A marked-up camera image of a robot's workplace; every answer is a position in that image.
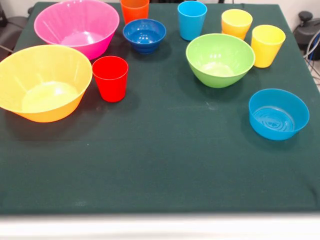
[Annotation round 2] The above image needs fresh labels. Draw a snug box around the tangle of cables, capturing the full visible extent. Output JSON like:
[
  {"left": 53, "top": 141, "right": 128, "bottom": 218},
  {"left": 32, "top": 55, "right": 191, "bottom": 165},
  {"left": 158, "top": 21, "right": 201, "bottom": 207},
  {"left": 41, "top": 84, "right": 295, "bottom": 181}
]
[{"left": 303, "top": 29, "right": 320, "bottom": 86}]

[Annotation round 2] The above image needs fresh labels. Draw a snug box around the light blue plastic cup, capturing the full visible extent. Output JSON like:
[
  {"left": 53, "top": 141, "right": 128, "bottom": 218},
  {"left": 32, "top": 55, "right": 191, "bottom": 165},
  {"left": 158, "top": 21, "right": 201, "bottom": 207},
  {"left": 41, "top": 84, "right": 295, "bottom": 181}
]
[{"left": 177, "top": 0, "right": 208, "bottom": 42}]

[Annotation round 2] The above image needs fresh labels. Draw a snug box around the amber yellow plastic cup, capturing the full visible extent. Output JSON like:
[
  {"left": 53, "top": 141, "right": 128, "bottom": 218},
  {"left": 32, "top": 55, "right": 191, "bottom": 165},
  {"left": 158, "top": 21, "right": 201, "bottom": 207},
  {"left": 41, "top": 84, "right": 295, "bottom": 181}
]
[{"left": 221, "top": 29, "right": 248, "bottom": 42}]

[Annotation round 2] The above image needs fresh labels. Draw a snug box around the green plastic bowl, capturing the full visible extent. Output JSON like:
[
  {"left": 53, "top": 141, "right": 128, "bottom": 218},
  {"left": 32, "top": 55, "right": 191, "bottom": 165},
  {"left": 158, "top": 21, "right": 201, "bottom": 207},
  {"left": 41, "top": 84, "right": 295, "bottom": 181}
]
[{"left": 185, "top": 33, "right": 256, "bottom": 89}]

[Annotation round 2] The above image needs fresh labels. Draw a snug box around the red plastic cup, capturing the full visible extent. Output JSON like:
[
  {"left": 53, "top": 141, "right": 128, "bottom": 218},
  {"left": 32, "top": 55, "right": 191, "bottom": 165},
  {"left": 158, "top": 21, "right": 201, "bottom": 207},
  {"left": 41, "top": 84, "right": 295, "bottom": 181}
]
[{"left": 92, "top": 55, "right": 129, "bottom": 103}]

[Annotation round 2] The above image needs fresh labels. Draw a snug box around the light blue plastic bowl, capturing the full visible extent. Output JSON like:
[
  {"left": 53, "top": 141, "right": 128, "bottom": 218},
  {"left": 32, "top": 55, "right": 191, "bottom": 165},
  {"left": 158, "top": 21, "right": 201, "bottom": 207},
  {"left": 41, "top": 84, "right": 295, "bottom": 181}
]
[{"left": 248, "top": 88, "right": 310, "bottom": 141}]

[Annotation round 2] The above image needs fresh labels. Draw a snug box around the large pink plastic bowl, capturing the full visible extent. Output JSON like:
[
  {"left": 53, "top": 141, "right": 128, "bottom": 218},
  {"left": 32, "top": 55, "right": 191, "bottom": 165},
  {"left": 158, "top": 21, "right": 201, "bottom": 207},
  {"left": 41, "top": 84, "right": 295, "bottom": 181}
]
[{"left": 33, "top": 0, "right": 120, "bottom": 61}]

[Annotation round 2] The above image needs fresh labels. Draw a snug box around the large yellow-orange plastic bowl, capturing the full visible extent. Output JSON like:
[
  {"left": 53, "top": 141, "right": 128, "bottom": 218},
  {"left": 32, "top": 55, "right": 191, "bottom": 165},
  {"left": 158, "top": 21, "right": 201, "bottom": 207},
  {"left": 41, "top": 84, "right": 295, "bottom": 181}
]
[{"left": 0, "top": 44, "right": 93, "bottom": 123}]

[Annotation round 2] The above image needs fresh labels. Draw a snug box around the orange plastic cup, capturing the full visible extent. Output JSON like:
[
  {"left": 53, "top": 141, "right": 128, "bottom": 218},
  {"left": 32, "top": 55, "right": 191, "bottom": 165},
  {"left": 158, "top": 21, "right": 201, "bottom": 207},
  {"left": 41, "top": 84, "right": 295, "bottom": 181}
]
[{"left": 120, "top": 0, "right": 150, "bottom": 25}]

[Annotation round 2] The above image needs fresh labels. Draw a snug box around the dark green table cloth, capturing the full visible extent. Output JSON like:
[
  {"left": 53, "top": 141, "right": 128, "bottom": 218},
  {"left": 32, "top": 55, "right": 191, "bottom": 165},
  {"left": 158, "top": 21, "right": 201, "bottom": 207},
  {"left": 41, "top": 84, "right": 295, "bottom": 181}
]
[{"left": 0, "top": 1, "right": 320, "bottom": 215}]

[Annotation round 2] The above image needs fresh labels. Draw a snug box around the dark blue plastic bowl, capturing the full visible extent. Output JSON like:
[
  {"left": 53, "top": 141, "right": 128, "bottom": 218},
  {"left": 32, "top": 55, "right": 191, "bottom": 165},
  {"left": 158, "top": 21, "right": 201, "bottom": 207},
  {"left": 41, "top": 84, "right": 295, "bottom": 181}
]
[{"left": 122, "top": 18, "right": 167, "bottom": 55}]

